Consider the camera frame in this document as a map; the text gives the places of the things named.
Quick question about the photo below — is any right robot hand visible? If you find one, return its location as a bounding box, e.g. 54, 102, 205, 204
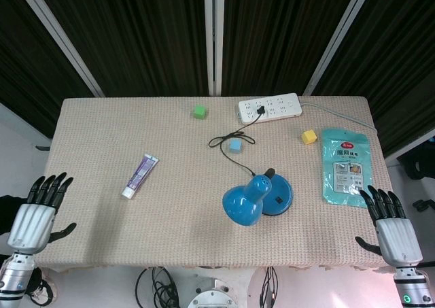
355, 184, 424, 267

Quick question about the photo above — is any teal snack bag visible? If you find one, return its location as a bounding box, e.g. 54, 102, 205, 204
321, 128, 372, 209

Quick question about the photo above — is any blue desk lamp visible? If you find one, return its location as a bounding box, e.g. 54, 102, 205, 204
222, 167, 294, 227

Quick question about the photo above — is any purple toothpaste tube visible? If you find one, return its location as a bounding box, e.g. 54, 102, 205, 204
121, 153, 160, 199

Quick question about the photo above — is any grey power strip cable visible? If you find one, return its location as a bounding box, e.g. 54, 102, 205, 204
300, 103, 379, 133

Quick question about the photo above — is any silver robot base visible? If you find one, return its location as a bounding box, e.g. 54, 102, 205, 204
187, 276, 243, 308

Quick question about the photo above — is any yellow cube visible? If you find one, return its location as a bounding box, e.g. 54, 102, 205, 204
300, 129, 318, 146

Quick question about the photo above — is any black lamp power cord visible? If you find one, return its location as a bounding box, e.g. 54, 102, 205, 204
207, 105, 267, 177

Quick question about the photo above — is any white power strip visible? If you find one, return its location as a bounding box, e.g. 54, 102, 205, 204
237, 92, 303, 124

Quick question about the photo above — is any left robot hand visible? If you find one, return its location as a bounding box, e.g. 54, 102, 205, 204
7, 172, 77, 256

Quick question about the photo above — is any black cable bundle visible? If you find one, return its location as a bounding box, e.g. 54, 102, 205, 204
135, 266, 180, 308
258, 266, 279, 308

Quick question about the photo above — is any beige woven tablecloth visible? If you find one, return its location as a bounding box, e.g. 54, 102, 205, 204
35, 95, 395, 272

